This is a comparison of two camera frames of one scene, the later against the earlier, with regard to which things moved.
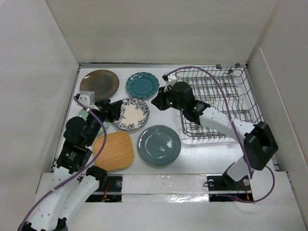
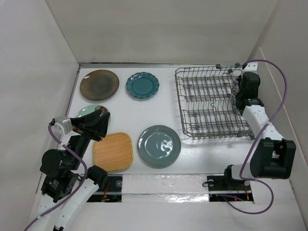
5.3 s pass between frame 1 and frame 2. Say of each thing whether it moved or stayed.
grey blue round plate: stayed
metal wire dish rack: stayed
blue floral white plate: moved
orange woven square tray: stayed
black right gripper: moved
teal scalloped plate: stayed
